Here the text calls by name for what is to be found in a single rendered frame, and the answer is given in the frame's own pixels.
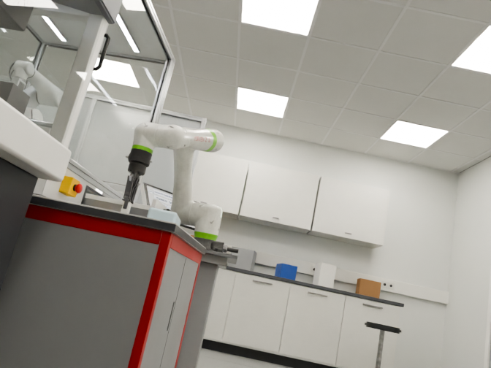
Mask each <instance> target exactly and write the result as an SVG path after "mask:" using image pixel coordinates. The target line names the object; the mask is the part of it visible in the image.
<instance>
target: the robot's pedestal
mask: <svg viewBox="0 0 491 368"><path fill-rule="evenodd" d="M218 268H222V269H226V268H227V258H224V257H220V256H214V255H210V254H207V253H206V254H205V255H202V259H201V262H200V266H199V271H198V275H197V281H196V285H195V288H194V294H193V297H192V300H191V306H190V310H189V316H188V319H187V323H186V328H185V332H184V335H183V341H182V345H181V348H180V354H179V357H178V363H177V366H176V368H197V365H198V361H199V355H200V351H201V347H202V341H203V338H204V334H205V328H206V324H207V321H208V314H209V311H210V305H211V301H212V298H213V291H214V288H215V284H216V278H217V274H218Z"/></svg>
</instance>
